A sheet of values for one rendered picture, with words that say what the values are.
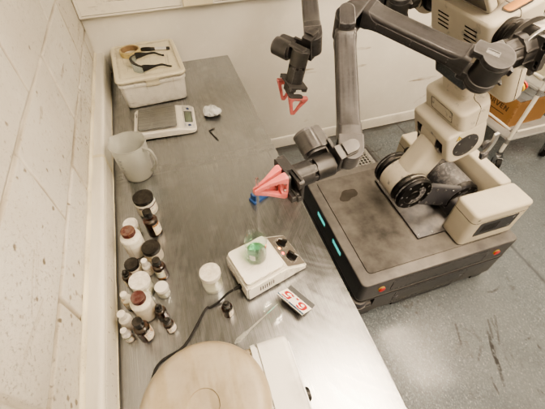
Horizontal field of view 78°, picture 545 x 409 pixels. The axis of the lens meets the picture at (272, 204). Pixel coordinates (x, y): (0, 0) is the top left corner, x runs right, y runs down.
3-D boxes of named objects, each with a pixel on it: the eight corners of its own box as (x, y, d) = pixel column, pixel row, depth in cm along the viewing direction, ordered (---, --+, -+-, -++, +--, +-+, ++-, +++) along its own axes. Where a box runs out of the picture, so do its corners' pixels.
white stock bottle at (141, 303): (160, 316, 93) (151, 300, 85) (141, 326, 91) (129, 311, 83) (155, 299, 96) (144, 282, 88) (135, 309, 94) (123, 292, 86)
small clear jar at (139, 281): (135, 303, 95) (127, 291, 90) (135, 284, 99) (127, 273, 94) (156, 297, 96) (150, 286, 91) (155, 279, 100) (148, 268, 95)
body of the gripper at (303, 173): (298, 184, 72) (327, 173, 74) (275, 156, 78) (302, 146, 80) (296, 204, 77) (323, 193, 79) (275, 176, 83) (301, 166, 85)
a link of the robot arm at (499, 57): (358, -24, 90) (352, 9, 99) (332, 11, 87) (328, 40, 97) (522, 50, 81) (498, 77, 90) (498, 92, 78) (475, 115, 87)
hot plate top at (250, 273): (263, 236, 100) (263, 234, 100) (285, 266, 94) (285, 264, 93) (226, 254, 96) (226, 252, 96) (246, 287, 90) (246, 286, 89)
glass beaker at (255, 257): (271, 261, 94) (271, 244, 88) (250, 270, 92) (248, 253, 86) (261, 243, 98) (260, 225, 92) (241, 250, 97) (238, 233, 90)
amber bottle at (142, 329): (139, 344, 88) (126, 330, 80) (140, 329, 90) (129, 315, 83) (154, 342, 88) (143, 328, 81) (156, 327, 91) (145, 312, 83)
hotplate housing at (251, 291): (282, 238, 109) (283, 224, 103) (306, 269, 102) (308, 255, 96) (221, 271, 102) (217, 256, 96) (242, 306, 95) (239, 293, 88)
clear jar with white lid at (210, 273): (218, 297, 96) (215, 284, 90) (199, 291, 97) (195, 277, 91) (227, 279, 100) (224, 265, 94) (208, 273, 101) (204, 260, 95)
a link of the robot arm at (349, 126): (358, 2, 87) (351, 34, 98) (336, 2, 87) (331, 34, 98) (366, 154, 75) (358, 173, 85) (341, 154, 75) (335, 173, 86)
